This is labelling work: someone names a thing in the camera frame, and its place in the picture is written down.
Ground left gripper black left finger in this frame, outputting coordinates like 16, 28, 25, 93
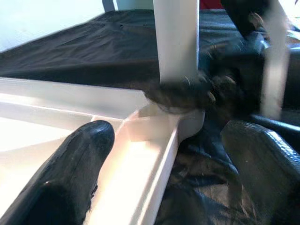
0, 120, 115, 225

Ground white plastic table top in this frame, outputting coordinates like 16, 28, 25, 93
0, 77, 207, 225

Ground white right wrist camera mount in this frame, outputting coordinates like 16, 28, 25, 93
221, 0, 291, 119

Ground red hanging garment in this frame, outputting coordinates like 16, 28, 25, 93
200, 0, 225, 10

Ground white plastic table leg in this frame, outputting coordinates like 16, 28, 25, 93
153, 0, 200, 84

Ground black plastic table cover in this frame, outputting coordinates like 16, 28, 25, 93
0, 8, 300, 225

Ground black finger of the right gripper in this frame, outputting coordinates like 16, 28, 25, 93
144, 75, 214, 114

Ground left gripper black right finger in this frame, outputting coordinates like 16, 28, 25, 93
220, 120, 300, 225

